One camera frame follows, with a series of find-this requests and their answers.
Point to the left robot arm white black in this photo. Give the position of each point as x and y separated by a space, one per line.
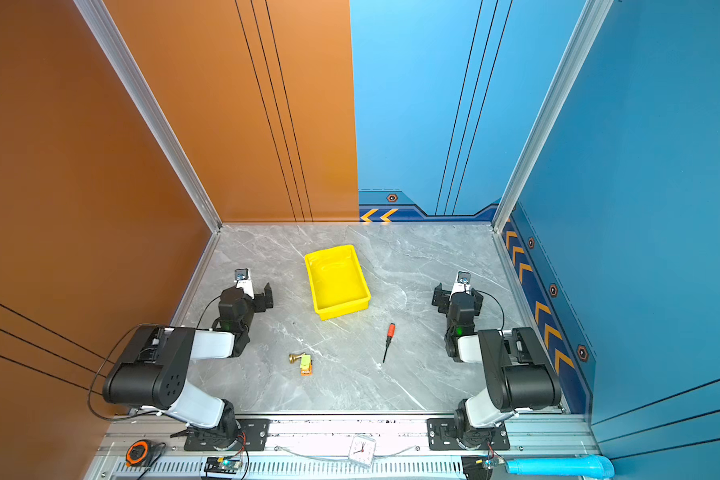
152 370

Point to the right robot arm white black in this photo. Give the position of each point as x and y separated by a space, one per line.
517 371

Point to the red black screwdriver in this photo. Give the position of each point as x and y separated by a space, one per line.
389 337

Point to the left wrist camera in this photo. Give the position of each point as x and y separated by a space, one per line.
241 275

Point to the orange green small block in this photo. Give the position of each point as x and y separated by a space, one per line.
306 365

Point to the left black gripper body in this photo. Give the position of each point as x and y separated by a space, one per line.
260 305

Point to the orange black tape measure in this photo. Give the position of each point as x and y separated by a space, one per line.
140 453

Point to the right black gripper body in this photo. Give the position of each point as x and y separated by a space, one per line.
442 296

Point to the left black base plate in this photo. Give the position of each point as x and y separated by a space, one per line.
250 434

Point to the aluminium rail frame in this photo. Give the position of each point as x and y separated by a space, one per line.
315 446

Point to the white small clock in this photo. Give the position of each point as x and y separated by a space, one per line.
362 450

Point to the small brass fitting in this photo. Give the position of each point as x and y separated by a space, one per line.
293 358

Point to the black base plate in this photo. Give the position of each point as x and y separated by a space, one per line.
250 434
444 435

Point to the cyan plastic pipe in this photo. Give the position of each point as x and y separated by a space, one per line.
593 466

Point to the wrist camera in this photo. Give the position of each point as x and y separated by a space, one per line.
463 277
241 275

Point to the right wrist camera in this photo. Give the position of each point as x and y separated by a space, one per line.
463 277

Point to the green circuit board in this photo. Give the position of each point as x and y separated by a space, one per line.
224 467

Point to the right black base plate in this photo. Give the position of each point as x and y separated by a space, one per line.
444 435

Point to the yellow plastic bin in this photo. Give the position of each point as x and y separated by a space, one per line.
337 283

